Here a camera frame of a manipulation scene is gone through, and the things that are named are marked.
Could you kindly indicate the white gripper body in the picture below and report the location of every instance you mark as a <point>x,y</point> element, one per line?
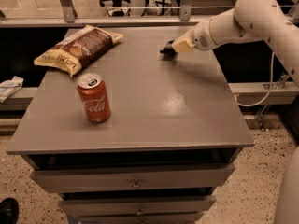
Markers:
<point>201,37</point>

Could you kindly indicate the grey drawer cabinet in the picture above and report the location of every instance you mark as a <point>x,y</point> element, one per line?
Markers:
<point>163,113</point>

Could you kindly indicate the white folded cloth packet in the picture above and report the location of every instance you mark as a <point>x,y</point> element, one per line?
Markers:
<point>9,87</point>

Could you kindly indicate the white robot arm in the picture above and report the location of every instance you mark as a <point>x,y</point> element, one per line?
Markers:
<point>254,20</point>

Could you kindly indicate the bottom grey drawer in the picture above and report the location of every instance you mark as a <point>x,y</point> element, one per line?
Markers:
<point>178,218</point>

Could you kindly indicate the grey metal railing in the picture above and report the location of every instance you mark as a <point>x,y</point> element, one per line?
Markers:
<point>76,13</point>

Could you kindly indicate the red coke can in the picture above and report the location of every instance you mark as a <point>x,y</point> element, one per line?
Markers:
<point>93,94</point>

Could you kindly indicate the brown yellow chip bag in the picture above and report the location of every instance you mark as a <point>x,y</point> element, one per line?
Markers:
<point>79,49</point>

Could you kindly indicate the grey drawer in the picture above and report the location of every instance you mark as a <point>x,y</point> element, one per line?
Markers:
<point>137,206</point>
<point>134,178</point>
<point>178,218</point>

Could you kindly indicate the black rxbar chocolate bar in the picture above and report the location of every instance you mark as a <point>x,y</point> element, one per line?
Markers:
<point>168,49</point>

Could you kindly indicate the black leather shoe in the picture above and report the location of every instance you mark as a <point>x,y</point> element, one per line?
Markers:
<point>9,211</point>

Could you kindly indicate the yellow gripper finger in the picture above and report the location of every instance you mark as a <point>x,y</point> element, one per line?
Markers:
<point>188,36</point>
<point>183,46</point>

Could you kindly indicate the top grey drawer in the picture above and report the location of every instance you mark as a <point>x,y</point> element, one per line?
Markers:
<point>134,178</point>

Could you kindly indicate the middle grey drawer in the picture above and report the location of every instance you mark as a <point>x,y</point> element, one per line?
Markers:
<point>137,206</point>

